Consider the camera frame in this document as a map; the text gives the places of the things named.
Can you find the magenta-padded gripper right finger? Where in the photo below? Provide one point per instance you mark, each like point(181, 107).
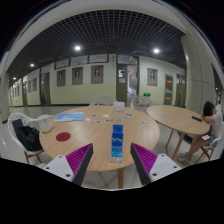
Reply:
point(163, 166)

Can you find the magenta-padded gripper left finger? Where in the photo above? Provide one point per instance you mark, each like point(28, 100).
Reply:
point(58, 165)

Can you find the clear blue-labelled water bottle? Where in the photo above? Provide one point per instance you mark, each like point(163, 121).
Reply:
point(117, 146)

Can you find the flat round red coaster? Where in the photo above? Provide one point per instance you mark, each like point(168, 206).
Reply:
point(63, 136)

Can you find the black bag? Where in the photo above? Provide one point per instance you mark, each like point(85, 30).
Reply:
point(28, 138)

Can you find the white ceramic mug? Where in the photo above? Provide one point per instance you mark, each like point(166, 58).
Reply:
point(45, 123)

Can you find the white chair with wooden legs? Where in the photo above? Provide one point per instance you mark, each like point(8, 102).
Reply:
point(209, 150)

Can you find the round wooden table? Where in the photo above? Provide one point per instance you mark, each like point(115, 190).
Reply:
point(173, 118)

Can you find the light blue paper booklet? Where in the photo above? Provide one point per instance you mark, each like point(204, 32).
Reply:
point(69, 117)

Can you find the black phone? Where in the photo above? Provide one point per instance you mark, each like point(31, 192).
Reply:
point(196, 118)

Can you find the small printed paper card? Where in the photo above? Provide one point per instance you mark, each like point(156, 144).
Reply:
point(129, 115)
point(98, 122)

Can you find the white lattice plastic chair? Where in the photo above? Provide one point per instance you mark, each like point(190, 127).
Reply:
point(20, 115)
point(141, 103)
point(101, 101)

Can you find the person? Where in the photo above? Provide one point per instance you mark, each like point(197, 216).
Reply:
point(215, 121)

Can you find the green exit sign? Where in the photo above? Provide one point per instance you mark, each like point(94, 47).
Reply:
point(146, 94)

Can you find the round ceiling lights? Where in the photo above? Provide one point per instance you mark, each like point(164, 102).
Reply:
point(77, 48)

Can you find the framed wall portraits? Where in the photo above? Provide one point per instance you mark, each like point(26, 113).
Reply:
point(97, 74)

